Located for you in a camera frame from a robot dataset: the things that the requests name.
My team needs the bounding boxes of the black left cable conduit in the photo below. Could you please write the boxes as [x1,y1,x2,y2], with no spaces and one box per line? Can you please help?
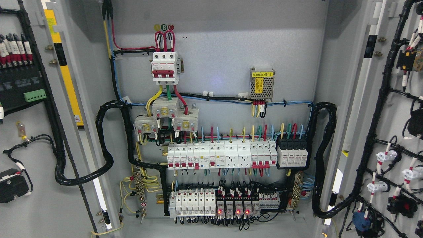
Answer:
[55,100,169,215]

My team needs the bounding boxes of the black white surge protector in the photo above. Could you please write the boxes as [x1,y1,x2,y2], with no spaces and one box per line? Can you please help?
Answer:
[277,137,309,170]

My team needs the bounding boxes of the upper row circuit breakers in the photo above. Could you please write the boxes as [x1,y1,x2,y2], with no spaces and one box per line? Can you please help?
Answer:
[167,139,277,170]

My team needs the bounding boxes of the grey cabinet door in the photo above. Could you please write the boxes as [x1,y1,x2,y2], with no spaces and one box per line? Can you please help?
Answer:
[0,0,123,238]
[312,0,422,238]

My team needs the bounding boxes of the lower row relays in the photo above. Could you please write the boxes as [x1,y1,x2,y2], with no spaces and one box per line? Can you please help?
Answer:
[215,180,281,222]

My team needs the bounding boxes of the current transformer right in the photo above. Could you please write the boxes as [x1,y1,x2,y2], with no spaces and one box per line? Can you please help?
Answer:
[173,109,199,132]

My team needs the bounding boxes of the current transformer left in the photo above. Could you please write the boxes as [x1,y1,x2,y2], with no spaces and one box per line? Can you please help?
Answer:
[134,115,160,134]

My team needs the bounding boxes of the white main circuit breaker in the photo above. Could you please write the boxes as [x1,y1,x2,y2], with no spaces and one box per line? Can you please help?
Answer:
[151,52,182,85]

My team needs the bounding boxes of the metal mesh power supply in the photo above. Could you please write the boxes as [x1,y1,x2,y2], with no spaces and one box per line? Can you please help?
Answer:
[249,67,275,101]

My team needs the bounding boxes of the lower row white breakers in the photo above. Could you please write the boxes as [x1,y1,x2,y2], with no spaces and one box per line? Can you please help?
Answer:
[169,188,217,219]

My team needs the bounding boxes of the brass ground terminal bar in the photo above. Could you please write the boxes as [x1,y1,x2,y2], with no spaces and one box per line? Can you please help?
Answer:
[133,172,145,202]

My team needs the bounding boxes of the current transformer top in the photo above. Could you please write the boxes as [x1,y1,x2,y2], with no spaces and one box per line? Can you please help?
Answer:
[151,97,180,119]

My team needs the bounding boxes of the black digital power meter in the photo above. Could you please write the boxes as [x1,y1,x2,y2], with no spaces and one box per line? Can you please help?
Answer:
[0,65,46,112]

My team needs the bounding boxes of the black rotary selector switch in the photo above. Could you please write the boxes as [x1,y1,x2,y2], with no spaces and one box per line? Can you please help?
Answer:
[0,168,29,203]

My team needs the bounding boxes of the current transformer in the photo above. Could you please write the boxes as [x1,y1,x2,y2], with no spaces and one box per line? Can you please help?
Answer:
[151,97,180,119]
[134,115,160,134]
[173,109,199,132]

